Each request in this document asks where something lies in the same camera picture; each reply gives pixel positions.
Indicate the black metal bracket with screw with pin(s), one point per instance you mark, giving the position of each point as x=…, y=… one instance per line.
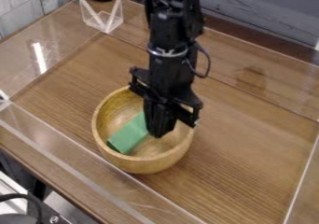
x=53, y=217

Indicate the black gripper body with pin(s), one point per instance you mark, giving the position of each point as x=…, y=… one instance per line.
x=166, y=82

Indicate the clear acrylic tray wall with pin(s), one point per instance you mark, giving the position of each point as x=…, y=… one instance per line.
x=250, y=170

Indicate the green rectangular block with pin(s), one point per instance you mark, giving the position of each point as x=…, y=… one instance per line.
x=130, y=135

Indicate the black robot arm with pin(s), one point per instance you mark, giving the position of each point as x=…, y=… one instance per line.
x=176, y=24

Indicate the brown wooden bowl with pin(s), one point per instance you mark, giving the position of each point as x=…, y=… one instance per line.
x=156, y=154

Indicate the clear acrylic corner bracket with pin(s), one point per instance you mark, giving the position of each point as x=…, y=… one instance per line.
x=105, y=21

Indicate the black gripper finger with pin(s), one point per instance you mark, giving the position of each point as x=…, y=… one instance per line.
x=168, y=119
x=153, y=116

